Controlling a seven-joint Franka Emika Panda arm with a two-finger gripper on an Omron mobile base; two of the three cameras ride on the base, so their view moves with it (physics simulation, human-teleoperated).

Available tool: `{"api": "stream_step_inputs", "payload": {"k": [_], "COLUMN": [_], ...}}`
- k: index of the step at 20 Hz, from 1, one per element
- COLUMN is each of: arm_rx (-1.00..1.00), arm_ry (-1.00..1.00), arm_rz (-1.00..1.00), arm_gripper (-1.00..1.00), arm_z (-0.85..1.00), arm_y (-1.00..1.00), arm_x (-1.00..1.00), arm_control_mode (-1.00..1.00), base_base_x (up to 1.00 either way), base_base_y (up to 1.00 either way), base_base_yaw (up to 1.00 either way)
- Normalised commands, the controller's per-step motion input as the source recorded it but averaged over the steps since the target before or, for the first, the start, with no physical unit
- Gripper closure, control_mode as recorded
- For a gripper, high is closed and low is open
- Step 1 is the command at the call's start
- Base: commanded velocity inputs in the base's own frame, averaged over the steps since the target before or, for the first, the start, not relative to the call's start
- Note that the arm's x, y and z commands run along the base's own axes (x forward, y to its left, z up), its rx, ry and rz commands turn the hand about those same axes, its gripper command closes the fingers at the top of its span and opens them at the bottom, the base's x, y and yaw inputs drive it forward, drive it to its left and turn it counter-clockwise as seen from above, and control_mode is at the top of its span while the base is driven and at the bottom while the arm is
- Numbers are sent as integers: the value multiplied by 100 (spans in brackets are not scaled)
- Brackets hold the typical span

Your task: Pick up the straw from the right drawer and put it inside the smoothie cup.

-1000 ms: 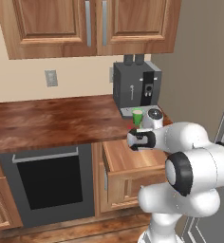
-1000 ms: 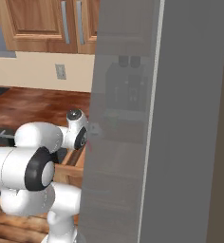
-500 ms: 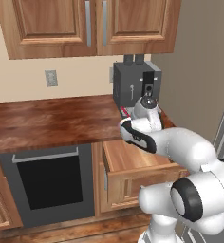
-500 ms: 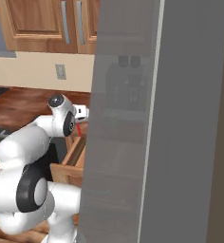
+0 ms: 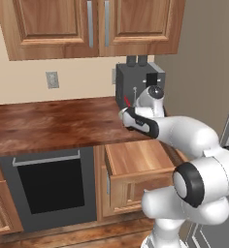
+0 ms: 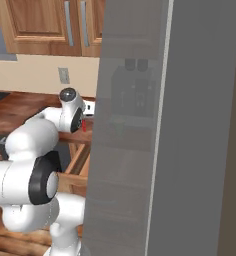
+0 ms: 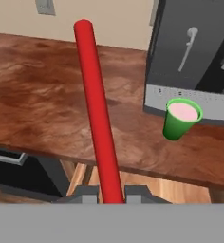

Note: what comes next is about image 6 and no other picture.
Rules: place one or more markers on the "wooden drawer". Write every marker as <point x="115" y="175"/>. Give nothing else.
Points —
<point x="73" y="186"/>

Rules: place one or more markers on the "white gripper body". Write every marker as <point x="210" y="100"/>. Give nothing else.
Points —
<point x="92" y="108"/>

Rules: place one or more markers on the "grey wall socket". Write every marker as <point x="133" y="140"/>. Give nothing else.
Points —
<point x="63" y="75"/>

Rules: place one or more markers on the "black coffee machine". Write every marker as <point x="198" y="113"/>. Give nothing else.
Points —
<point x="133" y="90"/>

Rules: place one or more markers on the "grey fridge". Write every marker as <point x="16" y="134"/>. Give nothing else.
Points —
<point x="196" y="133"/>

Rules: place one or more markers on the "wooden cupboard door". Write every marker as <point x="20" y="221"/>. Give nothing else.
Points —
<point x="96" y="23"/>
<point x="33" y="20"/>

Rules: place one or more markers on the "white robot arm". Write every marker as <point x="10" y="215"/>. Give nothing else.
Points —
<point x="33" y="136"/>

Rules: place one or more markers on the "small red object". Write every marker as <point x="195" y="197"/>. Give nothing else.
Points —
<point x="84" y="125"/>

